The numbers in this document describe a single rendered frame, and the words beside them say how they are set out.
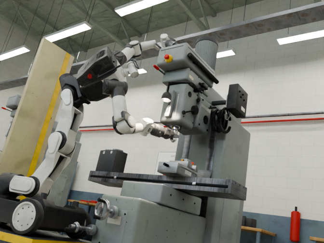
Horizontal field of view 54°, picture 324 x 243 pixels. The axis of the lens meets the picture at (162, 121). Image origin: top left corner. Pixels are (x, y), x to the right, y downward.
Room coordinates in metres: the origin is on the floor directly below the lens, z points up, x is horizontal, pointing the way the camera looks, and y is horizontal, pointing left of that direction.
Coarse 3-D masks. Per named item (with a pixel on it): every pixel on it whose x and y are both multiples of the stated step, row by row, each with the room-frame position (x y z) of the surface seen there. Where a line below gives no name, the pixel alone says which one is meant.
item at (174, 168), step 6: (162, 162) 2.06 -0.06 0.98; (168, 162) 2.03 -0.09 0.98; (174, 162) 2.00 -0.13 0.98; (162, 168) 2.05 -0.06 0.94; (168, 168) 2.03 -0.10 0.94; (174, 168) 2.00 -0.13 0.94; (180, 168) 2.03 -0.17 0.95; (186, 168) 2.07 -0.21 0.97; (192, 168) 2.19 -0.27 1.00; (168, 174) 2.08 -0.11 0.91; (174, 174) 2.04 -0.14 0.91; (180, 174) 2.03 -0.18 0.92; (186, 174) 2.09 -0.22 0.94; (192, 174) 2.16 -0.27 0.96; (198, 174) 2.21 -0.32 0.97
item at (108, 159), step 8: (104, 152) 2.61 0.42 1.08; (112, 152) 2.54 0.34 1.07; (120, 152) 2.53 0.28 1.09; (104, 160) 2.60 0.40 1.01; (112, 160) 2.52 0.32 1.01; (120, 160) 2.54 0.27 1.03; (96, 168) 2.65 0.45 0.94; (104, 168) 2.58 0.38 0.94; (112, 168) 2.51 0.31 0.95; (120, 168) 2.56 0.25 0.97
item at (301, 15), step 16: (48, 16) 7.87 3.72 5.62; (272, 16) 3.64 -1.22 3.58; (288, 16) 3.57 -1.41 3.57; (304, 16) 3.51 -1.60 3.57; (320, 16) 3.45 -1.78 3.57; (208, 32) 4.27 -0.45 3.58; (224, 32) 4.18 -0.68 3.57; (240, 32) 4.11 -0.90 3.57; (256, 32) 4.03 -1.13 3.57; (80, 48) 6.60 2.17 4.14; (192, 48) 4.79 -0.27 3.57; (80, 64) 6.24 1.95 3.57; (16, 80) 7.92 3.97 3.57; (304, 112) 5.52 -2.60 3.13; (320, 112) 5.34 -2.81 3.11; (112, 128) 8.77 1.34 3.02
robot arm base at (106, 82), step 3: (105, 81) 1.94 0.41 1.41; (108, 81) 1.92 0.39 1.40; (123, 81) 1.99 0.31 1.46; (105, 84) 1.94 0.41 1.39; (108, 84) 1.92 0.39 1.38; (126, 84) 1.97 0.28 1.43; (102, 87) 1.99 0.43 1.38; (105, 87) 1.94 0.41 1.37; (108, 87) 1.93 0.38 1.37; (126, 87) 1.97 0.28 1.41; (105, 90) 1.95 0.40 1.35; (126, 90) 1.98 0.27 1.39; (105, 93) 1.98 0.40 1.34; (126, 93) 2.01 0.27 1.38
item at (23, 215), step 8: (24, 200) 1.95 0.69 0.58; (32, 200) 1.93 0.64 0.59; (16, 208) 1.96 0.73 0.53; (24, 208) 1.96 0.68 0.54; (32, 208) 1.94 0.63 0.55; (40, 208) 1.93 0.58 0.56; (16, 216) 1.97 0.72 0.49; (24, 216) 1.95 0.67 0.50; (32, 216) 1.93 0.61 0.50; (40, 216) 1.92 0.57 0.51; (16, 224) 1.96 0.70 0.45; (24, 224) 1.95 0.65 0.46; (32, 224) 1.91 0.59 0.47; (40, 224) 1.94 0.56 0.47; (16, 232) 1.94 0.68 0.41; (24, 232) 1.92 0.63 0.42; (32, 232) 1.95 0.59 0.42
